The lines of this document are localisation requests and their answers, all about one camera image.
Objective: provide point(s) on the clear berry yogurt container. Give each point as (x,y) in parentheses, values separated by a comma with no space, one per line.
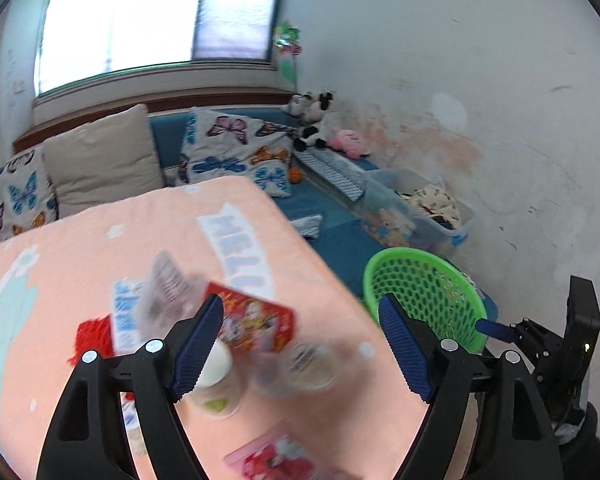
(302,367)

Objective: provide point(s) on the patterned cloth in box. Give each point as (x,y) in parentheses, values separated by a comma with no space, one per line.
(436,204)

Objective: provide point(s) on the small orange ball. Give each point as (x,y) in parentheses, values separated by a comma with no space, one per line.
(295,175)

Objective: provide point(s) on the beige cushion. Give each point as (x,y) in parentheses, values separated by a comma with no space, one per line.
(104,161)

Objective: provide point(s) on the green plastic mesh basket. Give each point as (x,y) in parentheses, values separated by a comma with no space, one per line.
(429,289)

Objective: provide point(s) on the butterfly pillow left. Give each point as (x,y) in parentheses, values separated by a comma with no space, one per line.
(27,196)

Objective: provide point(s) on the window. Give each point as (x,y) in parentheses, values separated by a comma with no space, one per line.
(83,39)

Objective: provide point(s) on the butterfly pillow right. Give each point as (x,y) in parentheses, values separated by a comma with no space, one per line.
(220,144)

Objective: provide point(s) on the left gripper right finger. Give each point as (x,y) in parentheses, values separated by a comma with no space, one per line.
(514,438)

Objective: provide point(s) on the red mesh net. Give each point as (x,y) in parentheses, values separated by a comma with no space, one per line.
(94,334)

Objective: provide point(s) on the white paper cup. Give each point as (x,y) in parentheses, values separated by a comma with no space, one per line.
(220,389)

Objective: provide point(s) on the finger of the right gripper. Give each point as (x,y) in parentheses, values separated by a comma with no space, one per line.
(495,330)

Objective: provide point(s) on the pink hello table blanket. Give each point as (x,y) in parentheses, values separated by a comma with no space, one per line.
(55,277)

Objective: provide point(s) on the grey patterned folded cloth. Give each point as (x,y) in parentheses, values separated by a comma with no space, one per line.
(336,170)

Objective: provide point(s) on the pink plush toy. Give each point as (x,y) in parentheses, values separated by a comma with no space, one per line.
(349,142)

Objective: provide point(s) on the butterfly pillow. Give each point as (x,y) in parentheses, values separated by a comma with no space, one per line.
(220,144)
(27,196)

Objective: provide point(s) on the colourful pinwheel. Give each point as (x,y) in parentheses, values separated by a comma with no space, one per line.
(288,48)

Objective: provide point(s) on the black white cow plush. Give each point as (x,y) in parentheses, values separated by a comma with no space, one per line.
(309,111)

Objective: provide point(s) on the pink cartoon packet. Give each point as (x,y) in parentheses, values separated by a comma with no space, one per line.
(278,454)

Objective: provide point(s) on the clear plastic storage box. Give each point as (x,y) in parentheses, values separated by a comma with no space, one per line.
(395,223)

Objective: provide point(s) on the red cartoon snack packet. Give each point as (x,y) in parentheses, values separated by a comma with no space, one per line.
(251,323)

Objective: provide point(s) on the clear plastic wrapper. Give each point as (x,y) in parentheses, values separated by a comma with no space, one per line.
(168,296)

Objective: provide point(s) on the grey white folded towel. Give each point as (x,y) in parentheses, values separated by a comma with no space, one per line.
(308,227)

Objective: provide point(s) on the blue white milk carton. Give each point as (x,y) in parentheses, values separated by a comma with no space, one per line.
(125,335)

